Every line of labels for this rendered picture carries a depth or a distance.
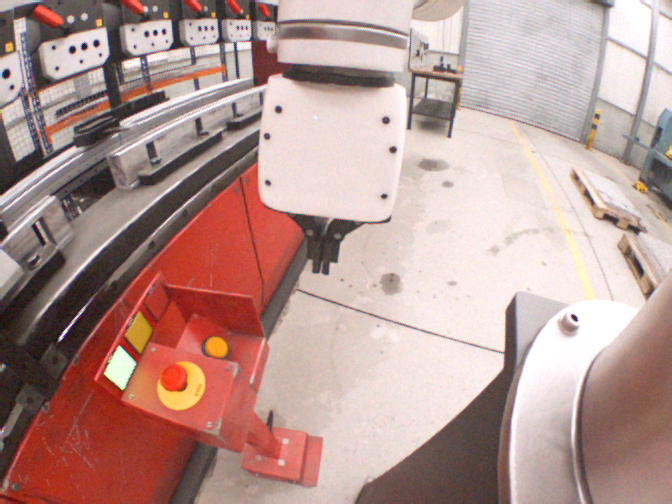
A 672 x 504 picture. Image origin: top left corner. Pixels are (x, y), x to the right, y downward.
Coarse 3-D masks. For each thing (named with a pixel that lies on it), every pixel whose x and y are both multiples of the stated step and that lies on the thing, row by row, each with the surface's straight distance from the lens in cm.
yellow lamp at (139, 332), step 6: (138, 318) 44; (144, 318) 46; (132, 324) 44; (138, 324) 45; (144, 324) 46; (132, 330) 44; (138, 330) 45; (144, 330) 46; (150, 330) 47; (126, 336) 43; (132, 336) 44; (138, 336) 45; (144, 336) 46; (132, 342) 44; (138, 342) 45; (144, 342) 46; (138, 348) 46
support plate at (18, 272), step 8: (0, 248) 47; (0, 256) 43; (8, 256) 41; (0, 264) 41; (8, 264) 39; (16, 264) 37; (0, 272) 39; (8, 272) 37; (16, 272) 36; (0, 280) 37; (8, 280) 35; (16, 280) 36; (0, 288) 35; (8, 288) 36; (0, 296) 36
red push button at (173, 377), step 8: (168, 368) 40; (176, 368) 39; (184, 368) 39; (160, 376) 40; (168, 376) 39; (176, 376) 38; (184, 376) 38; (168, 384) 38; (176, 384) 38; (184, 384) 38
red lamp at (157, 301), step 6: (156, 288) 47; (162, 288) 48; (150, 294) 46; (156, 294) 47; (162, 294) 48; (150, 300) 46; (156, 300) 47; (162, 300) 48; (168, 300) 50; (150, 306) 46; (156, 306) 47; (162, 306) 49; (156, 312) 48; (162, 312) 49; (156, 318) 48
